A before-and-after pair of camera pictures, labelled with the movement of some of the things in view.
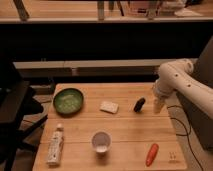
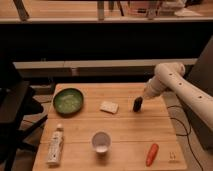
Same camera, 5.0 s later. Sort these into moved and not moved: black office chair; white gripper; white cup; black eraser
Moved: white gripper
Not moved: black eraser; black office chair; white cup
